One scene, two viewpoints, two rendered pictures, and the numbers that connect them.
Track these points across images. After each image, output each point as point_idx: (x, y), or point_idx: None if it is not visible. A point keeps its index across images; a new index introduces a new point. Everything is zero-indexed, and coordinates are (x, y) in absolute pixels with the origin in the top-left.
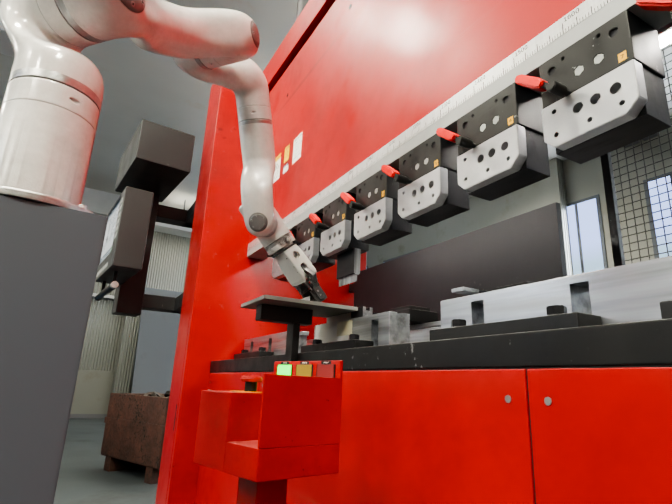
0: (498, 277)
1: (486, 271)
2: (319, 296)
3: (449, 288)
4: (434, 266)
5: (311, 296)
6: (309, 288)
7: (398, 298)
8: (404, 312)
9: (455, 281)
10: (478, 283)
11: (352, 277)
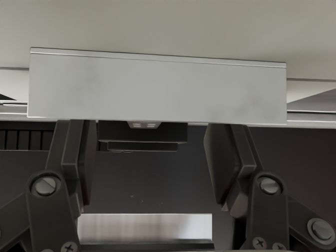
0: (97, 200)
1: (118, 213)
2: (55, 130)
3: (194, 200)
4: (226, 242)
5: (214, 158)
6: (63, 189)
7: (316, 203)
8: (113, 133)
9: (181, 209)
10: (135, 198)
11: (108, 233)
